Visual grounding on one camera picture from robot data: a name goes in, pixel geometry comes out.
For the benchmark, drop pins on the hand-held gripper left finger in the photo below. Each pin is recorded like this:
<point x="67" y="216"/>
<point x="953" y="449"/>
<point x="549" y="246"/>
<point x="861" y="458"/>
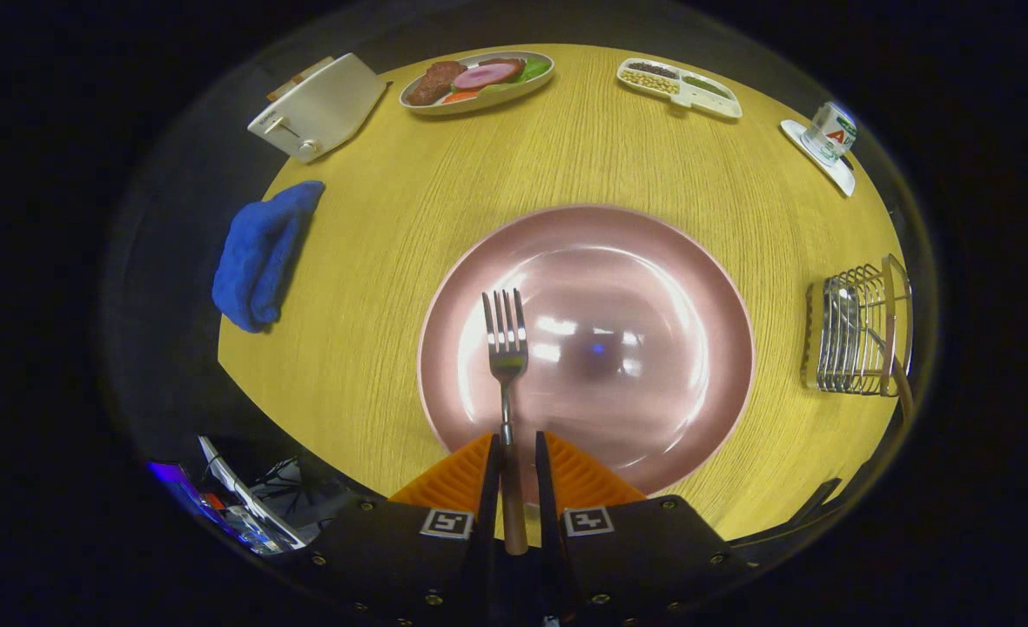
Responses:
<point x="487" y="540"/>

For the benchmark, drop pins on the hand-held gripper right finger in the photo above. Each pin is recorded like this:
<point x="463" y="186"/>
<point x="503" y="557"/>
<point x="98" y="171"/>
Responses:
<point x="553" y="540"/>

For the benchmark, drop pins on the pink plate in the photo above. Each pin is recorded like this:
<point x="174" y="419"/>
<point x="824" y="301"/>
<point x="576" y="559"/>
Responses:
<point x="635" y="392"/>

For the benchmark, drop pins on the purple lit device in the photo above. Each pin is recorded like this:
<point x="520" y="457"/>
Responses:
<point x="184" y="488"/>

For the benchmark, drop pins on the blue folded cloth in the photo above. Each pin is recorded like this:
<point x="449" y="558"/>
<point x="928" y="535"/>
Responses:
<point x="257" y="261"/>

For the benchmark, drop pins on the grey oval food plate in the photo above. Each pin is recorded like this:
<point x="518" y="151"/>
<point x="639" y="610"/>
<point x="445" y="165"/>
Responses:
<point x="479" y="103"/>

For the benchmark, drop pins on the brown meat piece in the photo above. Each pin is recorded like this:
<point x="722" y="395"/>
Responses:
<point x="433" y="83"/>

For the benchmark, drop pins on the white toaster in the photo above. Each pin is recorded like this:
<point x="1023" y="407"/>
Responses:
<point x="322" y="109"/>

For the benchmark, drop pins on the white square coaster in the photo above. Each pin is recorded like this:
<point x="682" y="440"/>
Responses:
<point x="837" y="174"/>

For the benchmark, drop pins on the pink ham slice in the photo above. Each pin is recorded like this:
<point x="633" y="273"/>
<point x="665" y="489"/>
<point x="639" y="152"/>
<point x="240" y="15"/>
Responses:
<point x="485" y="76"/>

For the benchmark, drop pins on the white divided tray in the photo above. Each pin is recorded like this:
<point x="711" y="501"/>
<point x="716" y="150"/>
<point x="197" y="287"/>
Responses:
<point x="721" y="106"/>

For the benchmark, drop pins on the heap of yellow soybeans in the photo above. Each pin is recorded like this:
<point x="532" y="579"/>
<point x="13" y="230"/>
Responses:
<point x="650" y="83"/>

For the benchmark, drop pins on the green lettuce leaf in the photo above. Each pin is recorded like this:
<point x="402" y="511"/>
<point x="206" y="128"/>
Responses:
<point x="534" y="70"/>

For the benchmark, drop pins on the heap of green beans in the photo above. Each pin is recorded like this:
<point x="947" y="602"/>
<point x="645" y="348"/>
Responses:
<point x="707" y="87"/>

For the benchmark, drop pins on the heap of dark beans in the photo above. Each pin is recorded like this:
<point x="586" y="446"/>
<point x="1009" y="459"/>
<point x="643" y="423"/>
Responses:
<point x="646" y="68"/>

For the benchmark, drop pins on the white bottle with green label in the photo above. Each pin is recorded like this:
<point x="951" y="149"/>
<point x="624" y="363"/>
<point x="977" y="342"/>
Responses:
<point x="827" y="135"/>

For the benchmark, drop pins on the toast slice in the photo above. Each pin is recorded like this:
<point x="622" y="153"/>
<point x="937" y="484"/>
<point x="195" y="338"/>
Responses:
<point x="300" y="77"/>

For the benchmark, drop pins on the black table bracket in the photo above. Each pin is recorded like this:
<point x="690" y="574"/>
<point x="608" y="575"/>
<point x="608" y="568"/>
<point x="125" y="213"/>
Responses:
<point x="818" y="498"/>

